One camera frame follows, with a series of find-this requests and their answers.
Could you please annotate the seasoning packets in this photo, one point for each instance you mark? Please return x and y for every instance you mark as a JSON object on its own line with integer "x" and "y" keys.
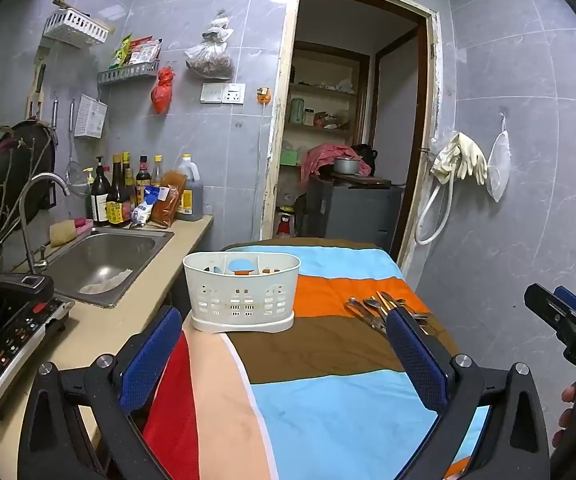
{"x": 137, "y": 51}

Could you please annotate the black wok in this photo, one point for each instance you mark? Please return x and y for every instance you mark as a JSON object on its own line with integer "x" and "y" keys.
{"x": 17, "y": 170}

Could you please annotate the large oil jug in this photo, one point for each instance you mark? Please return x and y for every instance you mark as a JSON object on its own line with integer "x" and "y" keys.
{"x": 191, "y": 195}

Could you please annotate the chrome faucet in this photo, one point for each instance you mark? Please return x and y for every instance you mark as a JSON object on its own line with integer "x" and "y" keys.
{"x": 26, "y": 210}

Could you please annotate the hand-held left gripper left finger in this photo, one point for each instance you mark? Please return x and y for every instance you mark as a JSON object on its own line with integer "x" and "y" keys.
{"x": 150, "y": 360}

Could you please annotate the white hanging box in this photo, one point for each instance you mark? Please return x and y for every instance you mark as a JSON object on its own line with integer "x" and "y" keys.
{"x": 90, "y": 117}

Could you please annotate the red and white bottle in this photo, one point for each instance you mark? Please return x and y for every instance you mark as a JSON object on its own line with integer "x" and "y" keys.
{"x": 284, "y": 225}

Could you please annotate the green cup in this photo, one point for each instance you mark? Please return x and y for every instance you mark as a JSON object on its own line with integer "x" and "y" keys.
{"x": 297, "y": 111}

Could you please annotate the blue and white packet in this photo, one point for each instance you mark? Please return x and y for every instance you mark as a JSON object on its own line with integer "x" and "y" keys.
{"x": 143, "y": 207}

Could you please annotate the metal mesh skimmer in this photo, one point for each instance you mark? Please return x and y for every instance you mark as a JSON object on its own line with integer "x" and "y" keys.
{"x": 74, "y": 172}

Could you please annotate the striped colourful cloth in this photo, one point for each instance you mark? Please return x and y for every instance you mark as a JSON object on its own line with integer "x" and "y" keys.
{"x": 328, "y": 400}

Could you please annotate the wooden door frame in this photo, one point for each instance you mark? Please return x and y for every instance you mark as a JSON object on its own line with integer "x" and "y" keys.
{"x": 280, "y": 135}

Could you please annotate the soy sauce bottle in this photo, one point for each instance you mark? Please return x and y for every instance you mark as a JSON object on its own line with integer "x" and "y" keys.
{"x": 116, "y": 205}

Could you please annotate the yellow cap bottle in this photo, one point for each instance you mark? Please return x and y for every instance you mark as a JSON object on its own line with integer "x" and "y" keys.
{"x": 156, "y": 172}

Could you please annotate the white mesh bag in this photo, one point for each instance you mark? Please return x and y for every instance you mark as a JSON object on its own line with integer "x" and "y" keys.
{"x": 498, "y": 165}

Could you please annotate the dark sauce bottle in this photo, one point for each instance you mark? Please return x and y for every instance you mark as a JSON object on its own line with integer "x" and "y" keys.
{"x": 128, "y": 175}

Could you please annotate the green box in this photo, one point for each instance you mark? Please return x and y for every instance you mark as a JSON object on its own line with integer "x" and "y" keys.
{"x": 290, "y": 159}

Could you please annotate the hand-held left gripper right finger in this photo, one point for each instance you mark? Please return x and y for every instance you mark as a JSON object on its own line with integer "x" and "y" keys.
{"x": 418, "y": 360}

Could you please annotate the dark pump bottle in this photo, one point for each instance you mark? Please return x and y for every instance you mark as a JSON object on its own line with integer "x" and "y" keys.
{"x": 100, "y": 200}

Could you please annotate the cream rubber gloves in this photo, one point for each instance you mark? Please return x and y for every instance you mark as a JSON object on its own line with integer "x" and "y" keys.
{"x": 460, "y": 155}

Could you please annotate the induction cooker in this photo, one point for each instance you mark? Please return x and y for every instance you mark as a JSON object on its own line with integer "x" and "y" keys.
{"x": 7, "y": 355}

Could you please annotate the wooden shelf unit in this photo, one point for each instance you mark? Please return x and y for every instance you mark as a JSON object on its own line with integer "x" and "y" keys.
{"x": 318, "y": 90}

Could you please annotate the hanging metal utensil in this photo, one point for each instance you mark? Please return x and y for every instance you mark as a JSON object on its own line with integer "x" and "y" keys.
{"x": 55, "y": 110}

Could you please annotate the yellow pump bottle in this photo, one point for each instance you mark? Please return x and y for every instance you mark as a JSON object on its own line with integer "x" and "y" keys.
{"x": 88, "y": 195}

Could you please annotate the metal pot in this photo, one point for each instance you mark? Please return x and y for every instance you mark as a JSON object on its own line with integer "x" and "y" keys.
{"x": 347, "y": 166}

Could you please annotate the bare twig branch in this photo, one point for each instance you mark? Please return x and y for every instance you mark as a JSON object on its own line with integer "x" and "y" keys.
{"x": 5, "y": 187}

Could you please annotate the red plastic bag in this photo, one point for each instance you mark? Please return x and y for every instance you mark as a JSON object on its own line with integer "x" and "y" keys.
{"x": 162, "y": 92}

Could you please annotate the person's right hand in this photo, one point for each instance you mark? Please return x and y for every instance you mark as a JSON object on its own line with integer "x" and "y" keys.
{"x": 569, "y": 394}

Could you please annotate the grey wall rack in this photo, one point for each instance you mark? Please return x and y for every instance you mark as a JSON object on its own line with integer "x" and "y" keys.
{"x": 127, "y": 74}

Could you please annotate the yellow sponge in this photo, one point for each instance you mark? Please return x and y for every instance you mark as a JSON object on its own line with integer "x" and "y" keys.
{"x": 62, "y": 233}

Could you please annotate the white wall basket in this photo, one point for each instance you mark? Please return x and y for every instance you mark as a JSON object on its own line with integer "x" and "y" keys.
{"x": 75, "y": 27}

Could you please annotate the clear bag of dried goods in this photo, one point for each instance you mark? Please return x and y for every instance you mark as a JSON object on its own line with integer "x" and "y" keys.
{"x": 210, "y": 60}

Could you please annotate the white wall socket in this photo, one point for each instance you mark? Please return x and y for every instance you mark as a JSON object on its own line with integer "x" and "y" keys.
{"x": 234, "y": 94}

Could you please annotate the orange wall hook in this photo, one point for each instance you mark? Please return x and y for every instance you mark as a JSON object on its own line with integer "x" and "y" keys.
{"x": 264, "y": 95}

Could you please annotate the grey cabinet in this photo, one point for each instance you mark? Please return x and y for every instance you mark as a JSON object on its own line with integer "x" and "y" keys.
{"x": 353, "y": 215}

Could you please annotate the pink soap dish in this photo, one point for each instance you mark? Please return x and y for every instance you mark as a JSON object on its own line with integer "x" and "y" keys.
{"x": 83, "y": 225}

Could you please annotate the stainless steel sink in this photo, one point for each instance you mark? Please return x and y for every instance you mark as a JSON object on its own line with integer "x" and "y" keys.
{"x": 102, "y": 260}

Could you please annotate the red label sauce bottle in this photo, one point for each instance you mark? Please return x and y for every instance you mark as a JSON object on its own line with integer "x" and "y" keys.
{"x": 142, "y": 177}

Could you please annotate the pink cloth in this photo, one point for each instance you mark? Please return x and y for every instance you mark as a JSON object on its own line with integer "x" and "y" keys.
{"x": 320, "y": 157}

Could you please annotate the white wall switch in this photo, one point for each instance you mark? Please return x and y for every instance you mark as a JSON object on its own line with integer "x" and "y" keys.
{"x": 211, "y": 93}

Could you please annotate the white plastic utensil caddy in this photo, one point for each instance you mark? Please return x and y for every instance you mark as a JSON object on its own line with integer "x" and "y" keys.
{"x": 240, "y": 290}

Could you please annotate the orange seasoning packet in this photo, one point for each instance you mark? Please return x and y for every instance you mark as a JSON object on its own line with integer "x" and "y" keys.
{"x": 167, "y": 200}

